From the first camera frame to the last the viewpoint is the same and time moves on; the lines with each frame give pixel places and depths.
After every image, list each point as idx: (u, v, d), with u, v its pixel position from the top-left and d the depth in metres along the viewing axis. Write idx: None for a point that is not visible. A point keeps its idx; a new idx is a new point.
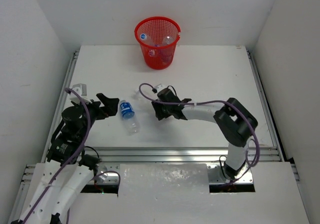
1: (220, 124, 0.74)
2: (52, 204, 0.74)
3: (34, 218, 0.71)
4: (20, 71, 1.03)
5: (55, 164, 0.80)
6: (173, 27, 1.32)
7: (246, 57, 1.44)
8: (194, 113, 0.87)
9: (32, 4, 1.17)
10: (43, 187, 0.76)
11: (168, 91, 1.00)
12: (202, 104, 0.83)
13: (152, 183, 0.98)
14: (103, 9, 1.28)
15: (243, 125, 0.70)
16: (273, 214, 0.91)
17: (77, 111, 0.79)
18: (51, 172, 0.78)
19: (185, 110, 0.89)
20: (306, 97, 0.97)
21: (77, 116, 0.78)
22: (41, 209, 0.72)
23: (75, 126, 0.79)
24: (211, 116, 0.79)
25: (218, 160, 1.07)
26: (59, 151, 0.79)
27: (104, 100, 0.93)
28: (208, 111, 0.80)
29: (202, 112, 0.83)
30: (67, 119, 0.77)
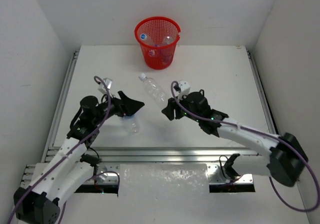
1: (271, 160, 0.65)
2: (61, 178, 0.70)
3: (43, 185, 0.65)
4: (20, 71, 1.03)
5: (74, 140, 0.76)
6: (173, 27, 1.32)
7: (246, 56, 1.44)
8: (233, 136, 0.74)
9: (32, 4, 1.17)
10: (59, 156, 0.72)
11: (202, 99, 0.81)
12: (250, 129, 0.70)
13: (152, 183, 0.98)
14: (103, 9, 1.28)
15: (298, 165, 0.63)
16: (273, 214, 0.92)
17: (93, 100, 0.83)
18: (69, 147, 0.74)
19: (220, 128, 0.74)
20: (306, 97, 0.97)
21: (93, 105, 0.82)
22: (52, 178, 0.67)
23: (91, 112, 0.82)
24: (259, 148, 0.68)
25: (218, 160, 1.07)
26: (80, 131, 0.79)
27: (123, 99, 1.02)
28: (259, 143, 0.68)
29: (247, 141, 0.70)
30: (85, 106, 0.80)
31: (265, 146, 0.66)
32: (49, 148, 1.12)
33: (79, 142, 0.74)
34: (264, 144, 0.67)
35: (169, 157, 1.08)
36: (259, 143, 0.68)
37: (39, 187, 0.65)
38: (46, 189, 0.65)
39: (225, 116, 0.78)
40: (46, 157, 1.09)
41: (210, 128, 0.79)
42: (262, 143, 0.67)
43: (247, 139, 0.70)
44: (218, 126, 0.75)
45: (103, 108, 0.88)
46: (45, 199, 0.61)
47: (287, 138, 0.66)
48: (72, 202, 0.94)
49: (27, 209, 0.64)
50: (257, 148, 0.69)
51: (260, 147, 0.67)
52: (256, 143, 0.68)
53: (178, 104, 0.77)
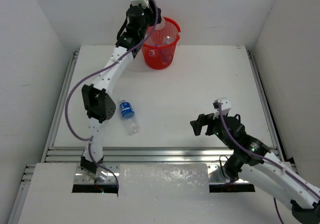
1: (308, 211, 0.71)
2: (115, 80, 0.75)
3: (102, 84, 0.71)
4: (19, 71, 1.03)
5: (122, 49, 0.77)
6: (173, 27, 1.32)
7: (246, 56, 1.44)
8: (273, 176, 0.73)
9: (32, 3, 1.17)
10: (110, 61, 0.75)
11: (240, 125, 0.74)
12: (296, 178, 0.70)
13: (152, 182, 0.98)
14: (103, 9, 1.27)
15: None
16: (273, 214, 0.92)
17: (140, 9, 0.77)
18: (118, 54, 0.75)
19: (262, 164, 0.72)
20: (306, 97, 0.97)
21: (140, 13, 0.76)
22: (109, 78, 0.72)
23: (137, 23, 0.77)
24: (297, 197, 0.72)
25: (218, 160, 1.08)
26: (126, 42, 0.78)
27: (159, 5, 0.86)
28: (302, 194, 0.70)
29: (289, 187, 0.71)
30: (131, 15, 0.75)
31: (308, 199, 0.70)
32: (49, 148, 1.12)
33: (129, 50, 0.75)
34: (307, 197, 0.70)
35: (169, 157, 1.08)
36: (302, 195, 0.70)
37: (100, 84, 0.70)
38: (105, 86, 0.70)
39: (267, 151, 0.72)
40: (46, 157, 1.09)
41: (246, 159, 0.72)
42: (306, 197, 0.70)
43: (290, 186, 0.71)
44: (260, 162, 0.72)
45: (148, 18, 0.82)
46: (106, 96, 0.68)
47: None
48: (72, 202, 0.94)
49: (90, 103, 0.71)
50: (296, 196, 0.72)
51: (301, 198, 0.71)
52: (299, 194, 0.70)
53: (223, 124, 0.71)
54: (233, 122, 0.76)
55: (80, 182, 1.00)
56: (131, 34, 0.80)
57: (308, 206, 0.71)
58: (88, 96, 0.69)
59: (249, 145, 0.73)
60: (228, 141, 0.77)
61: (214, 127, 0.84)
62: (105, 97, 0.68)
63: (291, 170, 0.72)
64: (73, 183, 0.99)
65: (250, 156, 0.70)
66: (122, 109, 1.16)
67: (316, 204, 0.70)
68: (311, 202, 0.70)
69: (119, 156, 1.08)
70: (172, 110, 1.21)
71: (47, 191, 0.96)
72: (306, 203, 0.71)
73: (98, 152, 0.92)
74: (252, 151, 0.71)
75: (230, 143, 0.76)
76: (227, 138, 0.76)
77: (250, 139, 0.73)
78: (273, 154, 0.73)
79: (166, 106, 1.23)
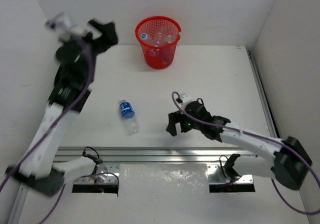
1: (275, 165, 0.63)
2: (51, 153, 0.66)
3: (32, 164, 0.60)
4: (19, 71, 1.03)
5: (57, 108, 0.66)
6: (174, 27, 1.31)
7: (246, 56, 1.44)
8: (236, 141, 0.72)
9: (32, 3, 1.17)
10: (41, 132, 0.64)
11: (200, 106, 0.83)
12: (252, 133, 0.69)
13: (152, 182, 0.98)
14: (103, 9, 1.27)
15: (302, 169, 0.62)
16: (273, 214, 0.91)
17: (69, 44, 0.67)
18: (52, 117, 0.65)
19: (223, 133, 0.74)
20: (307, 97, 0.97)
21: (71, 55, 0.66)
22: (39, 157, 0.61)
23: (76, 72, 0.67)
24: (263, 153, 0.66)
25: (218, 160, 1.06)
26: (61, 97, 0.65)
27: (98, 25, 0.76)
28: (262, 148, 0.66)
29: (250, 146, 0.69)
30: (63, 62, 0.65)
31: (269, 151, 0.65)
32: None
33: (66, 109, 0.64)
34: (267, 149, 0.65)
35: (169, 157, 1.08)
36: (262, 149, 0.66)
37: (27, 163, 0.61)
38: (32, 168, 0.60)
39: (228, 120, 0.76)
40: None
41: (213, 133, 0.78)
42: (266, 148, 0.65)
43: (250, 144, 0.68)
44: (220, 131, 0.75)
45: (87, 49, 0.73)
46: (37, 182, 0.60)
47: (291, 143, 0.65)
48: (72, 202, 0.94)
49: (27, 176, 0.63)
50: (261, 153, 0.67)
51: (263, 152, 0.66)
52: (260, 148, 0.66)
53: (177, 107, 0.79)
54: (193, 105, 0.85)
55: (80, 182, 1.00)
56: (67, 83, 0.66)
57: (272, 158, 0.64)
58: (18, 181, 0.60)
59: (212, 120, 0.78)
60: (197, 124, 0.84)
61: (186, 120, 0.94)
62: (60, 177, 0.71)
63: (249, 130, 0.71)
64: (73, 183, 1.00)
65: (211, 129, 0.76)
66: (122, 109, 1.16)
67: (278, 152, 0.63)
68: (273, 152, 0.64)
69: (119, 157, 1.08)
70: (172, 110, 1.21)
71: None
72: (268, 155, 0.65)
73: (85, 162, 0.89)
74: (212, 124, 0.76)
75: (199, 125, 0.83)
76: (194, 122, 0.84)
77: (213, 117, 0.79)
78: (233, 122, 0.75)
79: (167, 106, 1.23)
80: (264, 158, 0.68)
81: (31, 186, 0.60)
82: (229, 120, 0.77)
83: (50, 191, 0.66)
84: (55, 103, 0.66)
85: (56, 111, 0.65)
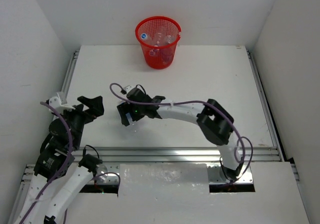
1: (201, 126, 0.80)
2: (43, 209, 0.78)
3: None
4: (19, 71, 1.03)
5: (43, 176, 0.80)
6: (174, 27, 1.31)
7: (246, 56, 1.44)
8: (171, 113, 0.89)
9: (32, 3, 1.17)
10: (29, 202, 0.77)
11: (135, 91, 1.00)
12: (179, 104, 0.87)
13: (152, 183, 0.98)
14: (103, 9, 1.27)
15: (223, 124, 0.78)
16: (273, 214, 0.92)
17: (61, 124, 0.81)
18: (38, 187, 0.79)
19: (159, 111, 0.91)
20: (306, 97, 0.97)
21: (61, 129, 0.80)
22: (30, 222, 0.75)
23: (63, 139, 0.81)
24: (191, 117, 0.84)
25: (218, 160, 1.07)
26: (46, 165, 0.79)
27: (87, 102, 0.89)
28: (189, 113, 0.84)
29: (181, 114, 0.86)
30: (55, 133, 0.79)
31: (193, 114, 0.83)
32: None
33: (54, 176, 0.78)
34: (192, 113, 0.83)
35: (169, 157, 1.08)
36: (189, 113, 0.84)
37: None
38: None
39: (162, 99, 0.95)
40: None
41: (153, 113, 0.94)
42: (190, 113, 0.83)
43: (180, 113, 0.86)
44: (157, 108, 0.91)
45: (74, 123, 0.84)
46: None
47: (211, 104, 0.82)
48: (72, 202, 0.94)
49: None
50: (190, 118, 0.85)
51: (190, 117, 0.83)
52: (187, 113, 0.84)
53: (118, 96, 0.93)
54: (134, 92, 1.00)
55: None
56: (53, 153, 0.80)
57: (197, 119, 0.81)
58: None
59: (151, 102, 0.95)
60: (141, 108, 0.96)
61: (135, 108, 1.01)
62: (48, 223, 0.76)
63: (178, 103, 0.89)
64: None
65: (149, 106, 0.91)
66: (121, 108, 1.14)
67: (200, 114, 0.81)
68: (195, 114, 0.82)
69: (119, 157, 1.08)
70: None
71: None
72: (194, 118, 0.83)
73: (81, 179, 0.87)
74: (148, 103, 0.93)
75: (142, 108, 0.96)
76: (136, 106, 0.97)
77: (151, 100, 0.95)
78: (167, 100, 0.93)
79: None
80: (193, 122, 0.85)
81: None
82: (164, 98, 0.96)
83: None
84: (41, 174, 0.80)
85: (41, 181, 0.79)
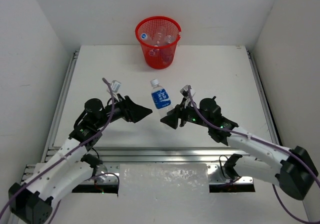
1: (281, 173, 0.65)
2: (57, 177, 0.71)
3: (38, 184, 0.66)
4: (19, 70, 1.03)
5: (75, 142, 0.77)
6: (174, 27, 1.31)
7: (246, 57, 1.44)
8: (242, 146, 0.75)
9: (32, 3, 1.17)
10: (57, 156, 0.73)
11: (216, 108, 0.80)
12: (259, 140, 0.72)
13: (152, 183, 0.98)
14: (103, 9, 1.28)
15: (308, 179, 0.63)
16: (273, 214, 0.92)
17: (98, 104, 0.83)
18: (69, 148, 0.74)
19: (231, 137, 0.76)
20: (307, 97, 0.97)
21: (97, 109, 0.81)
22: (48, 178, 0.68)
23: (94, 117, 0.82)
24: (270, 161, 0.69)
25: (217, 160, 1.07)
26: (81, 133, 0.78)
27: (131, 105, 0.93)
28: (270, 155, 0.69)
29: (258, 152, 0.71)
30: (89, 111, 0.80)
31: (276, 158, 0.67)
32: (49, 148, 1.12)
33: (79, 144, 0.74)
34: (274, 157, 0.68)
35: (168, 157, 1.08)
36: (269, 156, 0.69)
37: (34, 184, 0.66)
38: (40, 188, 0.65)
39: (236, 125, 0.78)
40: (46, 157, 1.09)
41: (219, 136, 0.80)
42: (273, 155, 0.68)
43: (257, 150, 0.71)
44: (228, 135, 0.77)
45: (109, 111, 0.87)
46: (38, 200, 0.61)
47: (298, 152, 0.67)
48: (72, 202, 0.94)
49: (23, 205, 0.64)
50: (269, 161, 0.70)
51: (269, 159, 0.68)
52: (266, 155, 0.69)
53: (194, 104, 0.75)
54: (211, 104, 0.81)
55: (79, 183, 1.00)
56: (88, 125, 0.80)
57: (279, 165, 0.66)
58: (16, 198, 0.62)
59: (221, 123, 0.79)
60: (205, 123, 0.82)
61: (189, 115, 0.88)
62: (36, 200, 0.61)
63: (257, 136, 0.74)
64: None
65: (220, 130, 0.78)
66: (161, 100, 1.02)
67: (284, 161, 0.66)
68: (280, 160, 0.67)
69: (119, 157, 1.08)
70: None
71: None
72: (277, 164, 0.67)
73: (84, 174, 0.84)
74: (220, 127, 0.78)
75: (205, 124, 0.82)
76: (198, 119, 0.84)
77: (223, 118, 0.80)
78: (241, 127, 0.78)
79: None
80: (270, 165, 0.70)
81: (27, 204, 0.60)
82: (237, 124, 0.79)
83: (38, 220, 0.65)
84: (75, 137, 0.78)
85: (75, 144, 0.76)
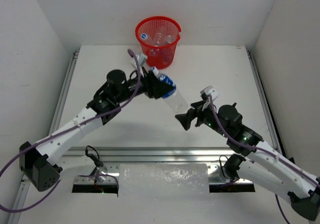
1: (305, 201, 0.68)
2: (68, 144, 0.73)
3: (49, 147, 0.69)
4: (19, 71, 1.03)
5: (92, 112, 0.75)
6: (174, 27, 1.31)
7: (246, 56, 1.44)
8: (267, 164, 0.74)
9: (32, 2, 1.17)
10: (71, 123, 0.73)
11: (237, 115, 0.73)
12: (289, 164, 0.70)
13: (152, 183, 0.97)
14: (103, 9, 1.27)
15: None
16: (273, 214, 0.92)
17: (122, 76, 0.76)
18: (84, 116, 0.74)
19: (255, 153, 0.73)
20: (307, 97, 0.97)
21: (119, 82, 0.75)
22: (58, 143, 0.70)
23: (115, 91, 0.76)
24: (295, 187, 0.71)
25: (218, 160, 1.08)
26: (100, 104, 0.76)
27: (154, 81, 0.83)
28: (297, 182, 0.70)
29: (284, 175, 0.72)
30: (110, 82, 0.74)
31: (304, 187, 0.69)
32: None
33: (95, 116, 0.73)
34: (302, 185, 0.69)
35: (168, 157, 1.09)
36: (296, 183, 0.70)
37: (45, 147, 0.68)
38: (49, 152, 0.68)
39: (260, 139, 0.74)
40: None
41: (239, 148, 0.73)
42: (301, 184, 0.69)
43: (284, 174, 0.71)
44: (252, 151, 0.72)
45: (131, 84, 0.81)
46: (46, 162, 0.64)
47: None
48: (72, 202, 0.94)
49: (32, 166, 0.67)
50: (293, 186, 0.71)
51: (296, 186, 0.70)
52: (294, 181, 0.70)
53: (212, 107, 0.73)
54: (230, 112, 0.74)
55: (80, 182, 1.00)
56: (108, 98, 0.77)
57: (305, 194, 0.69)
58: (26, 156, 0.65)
59: (242, 135, 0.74)
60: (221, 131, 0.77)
61: (205, 119, 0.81)
62: (43, 162, 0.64)
63: (284, 158, 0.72)
64: (73, 183, 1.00)
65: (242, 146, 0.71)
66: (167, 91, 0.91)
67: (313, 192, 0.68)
68: (307, 190, 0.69)
69: (119, 157, 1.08)
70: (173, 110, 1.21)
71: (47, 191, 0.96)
72: (303, 193, 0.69)
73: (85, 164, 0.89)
74: (244, 140, 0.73)
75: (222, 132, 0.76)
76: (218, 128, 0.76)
77: (243, 128, 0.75)
78: (266, 142, 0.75)
79: (167, 106, 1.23)
80: (291, 187, 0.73)
81: (36, 164, 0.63)
82: (261, 138, 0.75)
83: (45, 184, 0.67)
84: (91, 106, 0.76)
85: (91, 113, 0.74)
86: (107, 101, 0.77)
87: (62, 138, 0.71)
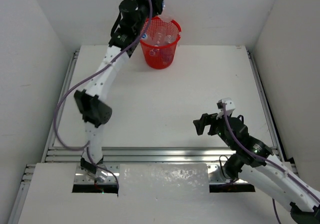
1: (308, 215, 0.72)
2: (109, 83, 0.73)
3: (94, 89, 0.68)
4: (19, 71, 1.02)
5: (116, 48, 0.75)
6: (174, 26, 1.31)
7: (246, 56, 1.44)
8: (274, 178, 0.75)
9: (32, 3, 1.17)
10: (103, 64, 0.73)
11: (243, 127, 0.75)
12: (296, 180, 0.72)
13: (152, 182, 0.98)
14: (103, 9, 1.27)
15: None
16: (273, 214, 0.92)
17: (133, 3, 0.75)
18: (112, 55, 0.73)
19: (265, 167, 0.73)
20: (307, 97, 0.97)
21: (133, 8, 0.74)
22: (101, 83, 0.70)
23: (131, 18, 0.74)
24: (299, 201, 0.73)
25: (218, 160, 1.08)
26: (120, 40, 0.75)
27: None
28: (302, 197, 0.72)
29: (290, 190, 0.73)
30: (125, 11, 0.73)
31: (309, 203, 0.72)
32: (49, 148, 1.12)
33: (122, 51, 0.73)
34: (307, 201, 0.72)
35: (168, 157, 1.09)
36: (302, 198, 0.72)
37: (92, 89, 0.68)
38: (98, 92, 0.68)
39: (270, 153, 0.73)
40: (46, 157, 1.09)
41: (249, 159, 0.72)
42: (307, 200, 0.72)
43: (290, 189, 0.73)
44: (262, 164, 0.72)
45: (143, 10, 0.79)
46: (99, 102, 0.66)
47: None
48: (72, 202, 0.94)
49: (85, 108, 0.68)
50: (297, 200, 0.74)
51: (302, 201, 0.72)
52: (300, 196, 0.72)
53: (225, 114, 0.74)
54: (236, 124, 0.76)
55: (80, 183, 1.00)
56: (125, 30, 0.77)
57: (309, 209, 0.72)
58: (80, 102, 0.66)
59: (252, 147, 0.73)
60: (230, 142, 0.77)
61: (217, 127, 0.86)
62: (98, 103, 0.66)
63: (293, 173, 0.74)
64: (73, 183, 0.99)
65: (252, 157, 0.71)
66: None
67: (317, 207, 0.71)
68: (312, 205, 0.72)
69: (119, 157, 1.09)
70: (173, 110, 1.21)
71: (47, 191, 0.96)
72: (307, 208, 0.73)
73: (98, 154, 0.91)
74: (255, 152, 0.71)
75: (231, 144, 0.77)
76: (229, 139, 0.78)
77: (253, 141, 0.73)
78: (276, 156, 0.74)
79: (167, 106, 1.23)
80: (295, 200, 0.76)
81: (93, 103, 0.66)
82: (271, 151, 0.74)
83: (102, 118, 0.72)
84: (114, 43, 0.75)
85: (116, 50, 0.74)
86: (125, 34, 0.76)
87: (100, 79, 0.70)
